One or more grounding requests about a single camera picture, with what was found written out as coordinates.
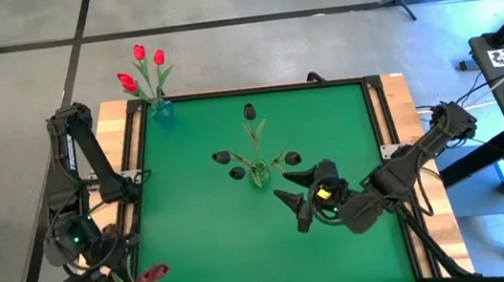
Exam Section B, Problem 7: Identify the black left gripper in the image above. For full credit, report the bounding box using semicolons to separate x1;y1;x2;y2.
53;226;148;282

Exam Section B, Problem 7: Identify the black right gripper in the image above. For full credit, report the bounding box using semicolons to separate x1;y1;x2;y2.
270;157;355;237

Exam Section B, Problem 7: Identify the black artificial tulip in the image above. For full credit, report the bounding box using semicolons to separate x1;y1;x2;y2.
238;102;272;167
268;148;305;177
228;163;258;186
211;147;254;175

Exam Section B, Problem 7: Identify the green glass vase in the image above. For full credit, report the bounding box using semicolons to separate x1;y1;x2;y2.
246;159;274;191

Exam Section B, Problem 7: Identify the blue glass vase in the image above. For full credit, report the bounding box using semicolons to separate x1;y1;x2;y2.
149;96;178;129

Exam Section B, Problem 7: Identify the green table mat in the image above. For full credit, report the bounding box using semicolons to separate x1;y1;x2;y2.
113;74;418;282

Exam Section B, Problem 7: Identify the black desk foot bar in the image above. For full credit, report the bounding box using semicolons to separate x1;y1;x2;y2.
434;128;504;189

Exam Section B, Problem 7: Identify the small black floor box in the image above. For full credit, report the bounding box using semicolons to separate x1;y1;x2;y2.
457;57;480;73

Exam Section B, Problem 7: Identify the metal corner bracket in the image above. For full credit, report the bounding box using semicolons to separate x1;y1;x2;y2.
380;142;403;160
121;168;143;183

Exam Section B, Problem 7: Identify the black clamp handle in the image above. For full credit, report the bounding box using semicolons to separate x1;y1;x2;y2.
304;69;329;86

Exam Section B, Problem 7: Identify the black cable bundle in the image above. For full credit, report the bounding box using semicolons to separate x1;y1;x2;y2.
397;201;477;282

